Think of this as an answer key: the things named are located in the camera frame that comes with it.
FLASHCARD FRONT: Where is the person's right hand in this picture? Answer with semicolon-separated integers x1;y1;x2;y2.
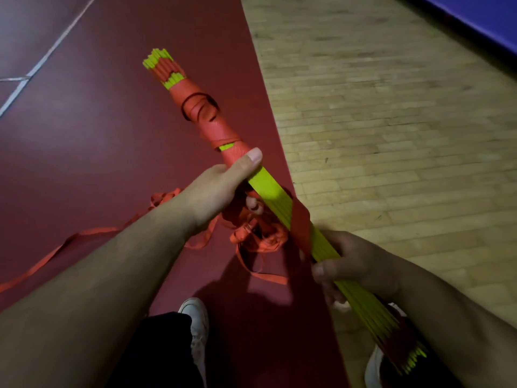
310;229;406;307

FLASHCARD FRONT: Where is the person's left hand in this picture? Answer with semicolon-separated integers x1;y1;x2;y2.
177;147;264;235

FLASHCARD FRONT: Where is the bundle of yellow rungs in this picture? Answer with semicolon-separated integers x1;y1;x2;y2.
142;47;430;377

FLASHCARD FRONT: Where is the person's right forearm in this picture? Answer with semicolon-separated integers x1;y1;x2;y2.
392;262;517;388

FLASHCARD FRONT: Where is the person's left forearm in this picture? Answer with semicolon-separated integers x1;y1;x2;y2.
0;197;195;388

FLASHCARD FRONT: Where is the white right shoe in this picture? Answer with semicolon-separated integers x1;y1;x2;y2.
364;302;408;388

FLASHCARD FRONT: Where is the white shoe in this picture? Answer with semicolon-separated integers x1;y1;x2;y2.
177;297;210;388
364;302;408;388

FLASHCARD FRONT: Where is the black right trouser leg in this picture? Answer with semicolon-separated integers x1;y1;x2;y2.
379;318;466;388

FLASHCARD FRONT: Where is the black trouser leg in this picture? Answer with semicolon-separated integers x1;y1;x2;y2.
379;318;466;388
106;311;204;388

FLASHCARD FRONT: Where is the white left shoe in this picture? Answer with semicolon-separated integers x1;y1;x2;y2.
177;297;210;388

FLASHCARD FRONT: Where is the black left trouser leg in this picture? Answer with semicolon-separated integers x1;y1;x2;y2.
106;311;204;388

